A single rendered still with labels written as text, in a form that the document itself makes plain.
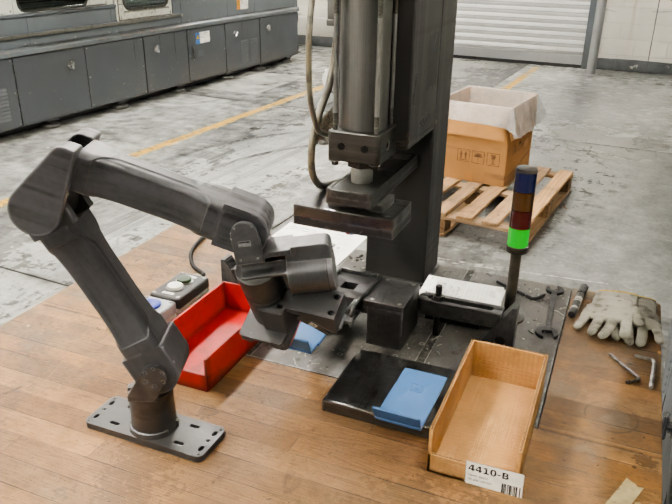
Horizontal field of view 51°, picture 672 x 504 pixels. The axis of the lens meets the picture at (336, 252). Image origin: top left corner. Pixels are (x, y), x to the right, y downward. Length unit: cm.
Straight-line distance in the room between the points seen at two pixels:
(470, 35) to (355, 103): 953
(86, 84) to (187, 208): 614
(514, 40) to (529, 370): 945
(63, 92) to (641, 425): 613
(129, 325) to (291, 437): 28
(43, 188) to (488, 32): 985
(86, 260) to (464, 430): 58
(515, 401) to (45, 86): 589
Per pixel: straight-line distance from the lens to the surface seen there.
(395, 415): 102
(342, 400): 108
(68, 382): 122
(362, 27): 110
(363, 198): 114
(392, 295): 124
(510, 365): 117
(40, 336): 137
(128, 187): 88
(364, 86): 112
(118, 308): 96
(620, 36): 1032
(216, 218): 86
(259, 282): 89
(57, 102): 677
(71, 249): 93
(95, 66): 707
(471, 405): 112
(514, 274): 134
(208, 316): 132
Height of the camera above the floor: 155
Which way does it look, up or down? 24 degrees down
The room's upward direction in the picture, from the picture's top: 1 degrees clockwise
